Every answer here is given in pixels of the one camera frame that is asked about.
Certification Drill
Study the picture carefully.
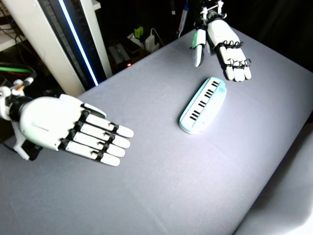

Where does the grey table cloth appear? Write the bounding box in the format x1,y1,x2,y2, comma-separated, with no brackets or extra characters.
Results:
0,24,313,235

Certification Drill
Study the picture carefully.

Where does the white shelf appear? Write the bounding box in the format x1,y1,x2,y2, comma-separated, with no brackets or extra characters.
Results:
0,0,25,52

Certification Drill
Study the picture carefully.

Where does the white charger plug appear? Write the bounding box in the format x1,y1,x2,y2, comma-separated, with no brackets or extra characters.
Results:
145,27,160,51

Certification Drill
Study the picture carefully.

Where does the white pen-shaped tool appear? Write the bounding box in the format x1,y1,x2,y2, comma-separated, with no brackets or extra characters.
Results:
178,0,190,38

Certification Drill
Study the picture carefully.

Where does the white column with blue light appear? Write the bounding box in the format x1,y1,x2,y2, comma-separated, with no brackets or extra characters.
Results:
2,0,113,97

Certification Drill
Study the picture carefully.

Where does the black wrist camera white bracket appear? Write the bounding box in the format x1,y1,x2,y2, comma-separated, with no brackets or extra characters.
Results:
13,119,43,162

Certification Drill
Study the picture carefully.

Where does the light blue toy piano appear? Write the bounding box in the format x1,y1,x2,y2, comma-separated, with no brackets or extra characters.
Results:
179,76,227,134

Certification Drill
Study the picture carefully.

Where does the green cable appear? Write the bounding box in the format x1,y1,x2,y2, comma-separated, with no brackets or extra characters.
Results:
0,65,32,73

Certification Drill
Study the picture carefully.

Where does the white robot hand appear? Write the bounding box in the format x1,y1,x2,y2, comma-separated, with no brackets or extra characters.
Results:
190,19,252,82
19,94,134,167

